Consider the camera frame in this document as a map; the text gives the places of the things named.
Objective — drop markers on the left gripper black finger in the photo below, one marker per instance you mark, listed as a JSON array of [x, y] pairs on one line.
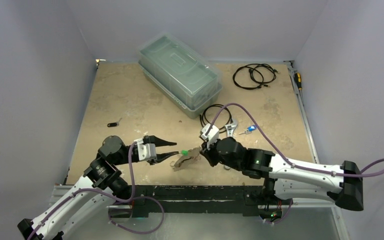
[[160, 157], [161, 142]]

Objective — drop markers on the aluminium frame rail right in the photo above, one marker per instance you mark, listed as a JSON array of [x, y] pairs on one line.
[[292, 71]]

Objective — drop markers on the clear plastic storage box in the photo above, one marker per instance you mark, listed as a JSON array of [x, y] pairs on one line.
[[182, 74]]

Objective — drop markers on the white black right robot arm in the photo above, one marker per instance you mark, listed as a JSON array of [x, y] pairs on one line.
[[339, 184]]

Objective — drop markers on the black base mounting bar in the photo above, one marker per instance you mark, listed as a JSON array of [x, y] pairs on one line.
[[249, 201]]

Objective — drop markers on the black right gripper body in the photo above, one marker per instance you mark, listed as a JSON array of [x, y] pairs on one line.
[[208, 154]]

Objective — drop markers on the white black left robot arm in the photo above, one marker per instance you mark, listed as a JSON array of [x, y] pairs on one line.
[[100, 186]]

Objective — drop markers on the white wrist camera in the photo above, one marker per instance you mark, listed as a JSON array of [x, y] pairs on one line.
[[143, 152], [209, 132]]

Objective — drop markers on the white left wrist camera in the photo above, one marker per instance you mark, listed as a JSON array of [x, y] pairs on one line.
[[143, 152]]

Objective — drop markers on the yellow black screwdriver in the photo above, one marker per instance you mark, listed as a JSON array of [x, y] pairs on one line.
[[298, 81]]

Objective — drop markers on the key with blue tag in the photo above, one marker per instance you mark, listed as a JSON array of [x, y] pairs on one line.
[[248, 130]]

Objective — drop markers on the adjustable wrench red handle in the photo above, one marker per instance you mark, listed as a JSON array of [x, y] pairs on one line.
[[230, 128]]

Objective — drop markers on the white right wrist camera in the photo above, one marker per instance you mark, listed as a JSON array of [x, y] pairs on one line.
[[209, 132]]

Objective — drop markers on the key with green tag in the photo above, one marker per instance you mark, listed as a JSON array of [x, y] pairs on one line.
[[184, 152]]

